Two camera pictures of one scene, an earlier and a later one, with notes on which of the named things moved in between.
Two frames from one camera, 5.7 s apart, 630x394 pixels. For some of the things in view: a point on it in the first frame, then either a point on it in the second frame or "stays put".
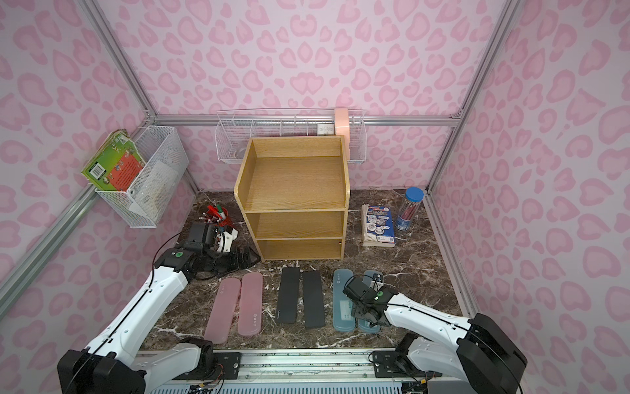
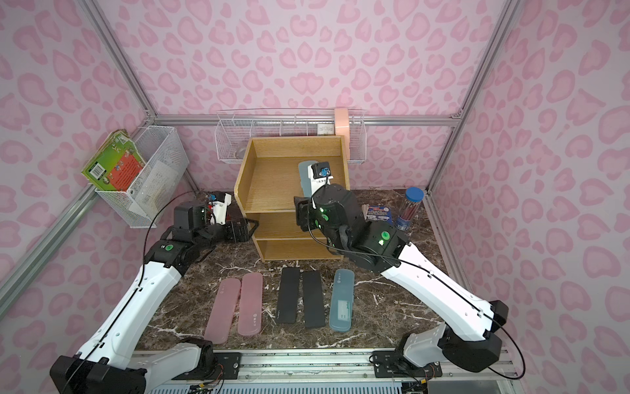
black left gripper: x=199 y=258 → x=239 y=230
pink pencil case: x=222 y=311 stays put
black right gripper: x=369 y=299 → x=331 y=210
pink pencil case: x=251 y=304 stays put
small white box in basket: x=326 y=129 stays put
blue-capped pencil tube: x=413 y=196 stays put
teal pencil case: x=364 y=326 → x=303 y=167
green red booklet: x=116 y=163 stays put
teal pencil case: x=343 y=318 stays put
